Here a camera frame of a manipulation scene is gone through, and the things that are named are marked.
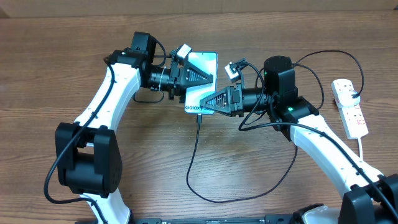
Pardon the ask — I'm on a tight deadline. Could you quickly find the blue Galaxy smartphone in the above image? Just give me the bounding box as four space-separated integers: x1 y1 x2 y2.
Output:
184 52 218 114

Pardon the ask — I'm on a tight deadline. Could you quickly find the black charging cable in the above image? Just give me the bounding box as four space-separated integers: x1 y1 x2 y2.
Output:
185 49 365 204

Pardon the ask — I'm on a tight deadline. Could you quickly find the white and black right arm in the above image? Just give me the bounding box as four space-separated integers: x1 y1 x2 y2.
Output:
200 56 397 223

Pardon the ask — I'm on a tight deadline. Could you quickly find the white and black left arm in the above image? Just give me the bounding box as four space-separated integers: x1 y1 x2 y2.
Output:
50 32 218 223

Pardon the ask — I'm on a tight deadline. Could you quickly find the white charger plug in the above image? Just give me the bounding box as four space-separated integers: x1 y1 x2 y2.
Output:
335 91 361 109

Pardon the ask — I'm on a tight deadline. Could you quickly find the white power strip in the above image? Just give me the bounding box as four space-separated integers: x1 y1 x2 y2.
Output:
331 79 369 139

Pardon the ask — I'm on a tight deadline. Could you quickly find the white power strip cord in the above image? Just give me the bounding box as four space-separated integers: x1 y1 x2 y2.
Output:
356 138 365 161

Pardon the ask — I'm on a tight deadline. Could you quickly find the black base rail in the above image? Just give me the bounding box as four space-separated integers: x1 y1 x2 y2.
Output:
74 213 302 224

